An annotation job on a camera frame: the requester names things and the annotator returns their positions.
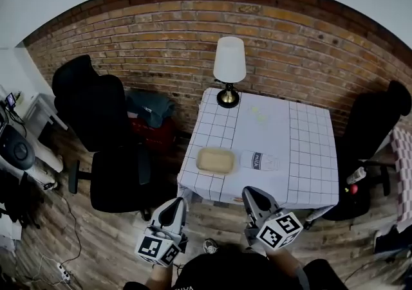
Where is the black round device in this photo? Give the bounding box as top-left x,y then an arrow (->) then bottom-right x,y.
0,123 -> 36,171

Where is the person's left forearm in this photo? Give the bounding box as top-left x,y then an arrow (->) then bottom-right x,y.
143,262 -> 176,290

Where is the person's black shirt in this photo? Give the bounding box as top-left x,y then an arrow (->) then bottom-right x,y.
124,246 -> 348,290

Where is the white table lamp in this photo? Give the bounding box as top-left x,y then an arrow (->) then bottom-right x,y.
212,36 -> 247,109

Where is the white desk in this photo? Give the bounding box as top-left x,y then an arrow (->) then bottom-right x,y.
22,93 -> 69,141

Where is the dark green jacket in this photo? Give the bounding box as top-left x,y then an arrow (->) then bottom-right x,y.
126,91 -> 177,129

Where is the white grid tablecloth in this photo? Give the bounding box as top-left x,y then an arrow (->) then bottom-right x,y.
176,87 -> 339,211

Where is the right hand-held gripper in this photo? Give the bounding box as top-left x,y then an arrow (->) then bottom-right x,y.
241,185 -> 304,250

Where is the person's right forearm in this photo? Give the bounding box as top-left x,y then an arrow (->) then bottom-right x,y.
263,246 -> 306,290

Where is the black bag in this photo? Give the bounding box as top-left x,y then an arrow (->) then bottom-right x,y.
374,224 -> 412,255

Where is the white plastic bottle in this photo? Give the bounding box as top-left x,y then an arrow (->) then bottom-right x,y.
346,166 -> 368,185

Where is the red bag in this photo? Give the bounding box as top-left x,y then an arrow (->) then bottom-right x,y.
128,116 -> 177,154

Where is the pink checkered cloth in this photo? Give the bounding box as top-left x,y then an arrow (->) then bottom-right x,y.
391,126 -> 412,231

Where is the white power strip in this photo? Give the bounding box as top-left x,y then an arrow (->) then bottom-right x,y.
57,262 -> 71,284

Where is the beige rectangular tray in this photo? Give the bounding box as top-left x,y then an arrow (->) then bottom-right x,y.
196,146 -> 239,176

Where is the person's left shoe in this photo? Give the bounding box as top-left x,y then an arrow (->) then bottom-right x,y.
203,238 -> 219,255

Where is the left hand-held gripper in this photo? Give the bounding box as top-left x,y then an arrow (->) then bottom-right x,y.
134,197 -> 189,267

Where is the black office chair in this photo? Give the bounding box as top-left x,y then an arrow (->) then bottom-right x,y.
51,53 -> 154,221
321,80 -> 412,222

